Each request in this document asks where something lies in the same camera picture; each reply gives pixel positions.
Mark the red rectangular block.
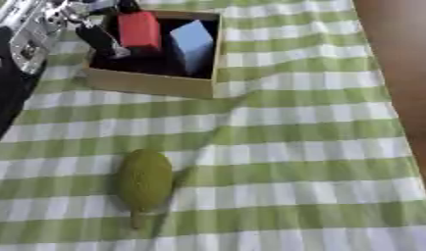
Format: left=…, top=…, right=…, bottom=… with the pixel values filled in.
left=115, top=11, right=165, bottom=53

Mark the tan cardboard box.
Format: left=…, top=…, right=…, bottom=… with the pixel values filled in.
left=80, top=9, right=226, bottom=100

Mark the blue rectangular block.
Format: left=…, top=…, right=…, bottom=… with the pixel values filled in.
left=166, top=19, right=217, bottom=76

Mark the green toy fruit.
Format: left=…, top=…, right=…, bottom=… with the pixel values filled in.
left=115, top=148, right=176, bottom=229

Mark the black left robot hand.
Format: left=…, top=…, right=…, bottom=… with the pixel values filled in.
left=65, top=0, right=144, bottom=60

